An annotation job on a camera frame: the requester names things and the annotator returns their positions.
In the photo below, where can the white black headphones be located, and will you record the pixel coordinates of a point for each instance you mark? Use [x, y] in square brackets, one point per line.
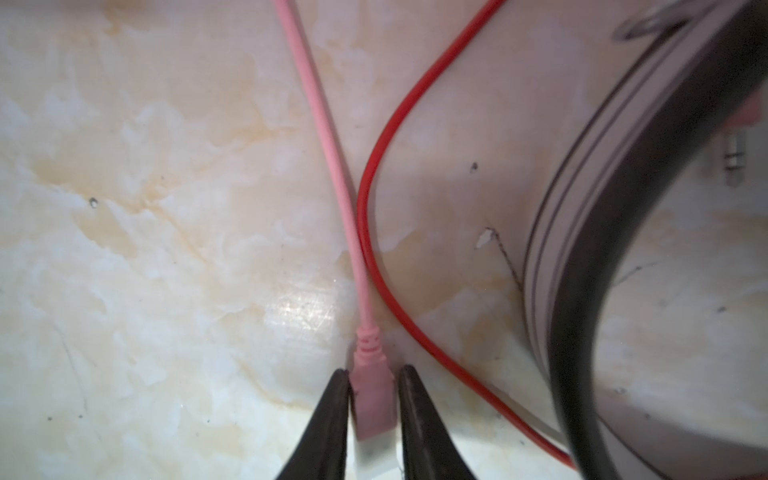
[704, 59]

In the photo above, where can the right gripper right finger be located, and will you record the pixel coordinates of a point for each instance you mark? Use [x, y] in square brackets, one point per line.
[427, 448]

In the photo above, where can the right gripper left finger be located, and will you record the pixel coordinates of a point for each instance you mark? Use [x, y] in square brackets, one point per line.
[321, 453]

